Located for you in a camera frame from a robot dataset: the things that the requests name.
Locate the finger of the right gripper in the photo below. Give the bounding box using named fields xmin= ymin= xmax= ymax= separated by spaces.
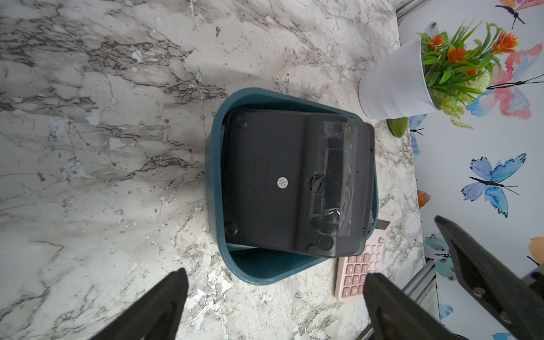
xmin=434 ymin=215 xmax=543 ymax=339

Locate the pink calculator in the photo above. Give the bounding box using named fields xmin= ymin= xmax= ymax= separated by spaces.
xmin=334 ymin=211 xmax=395 ymax=302

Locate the black calculator front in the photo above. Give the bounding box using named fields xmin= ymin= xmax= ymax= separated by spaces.
xmin=221 ymin=109 xmax=375 ymax=258

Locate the potted orange flower plant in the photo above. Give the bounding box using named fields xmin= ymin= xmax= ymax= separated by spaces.
xmin=358 ymin=23 xmax=519 ymax=128

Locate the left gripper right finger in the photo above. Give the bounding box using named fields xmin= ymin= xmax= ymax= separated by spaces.
xmin=364 ymin=273 xmax=459 ymax=340

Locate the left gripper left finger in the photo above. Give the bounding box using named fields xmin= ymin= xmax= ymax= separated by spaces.
xmin=93 ymin=268 xmax=188 ymax=339

